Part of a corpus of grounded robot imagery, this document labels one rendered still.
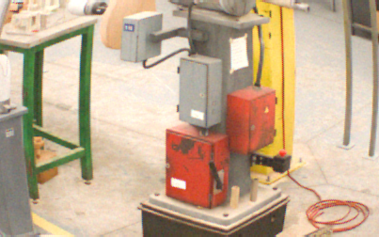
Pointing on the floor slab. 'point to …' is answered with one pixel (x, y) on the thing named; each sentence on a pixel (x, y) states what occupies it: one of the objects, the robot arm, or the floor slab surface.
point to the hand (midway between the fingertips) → (126, 10)
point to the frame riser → (274, 225)
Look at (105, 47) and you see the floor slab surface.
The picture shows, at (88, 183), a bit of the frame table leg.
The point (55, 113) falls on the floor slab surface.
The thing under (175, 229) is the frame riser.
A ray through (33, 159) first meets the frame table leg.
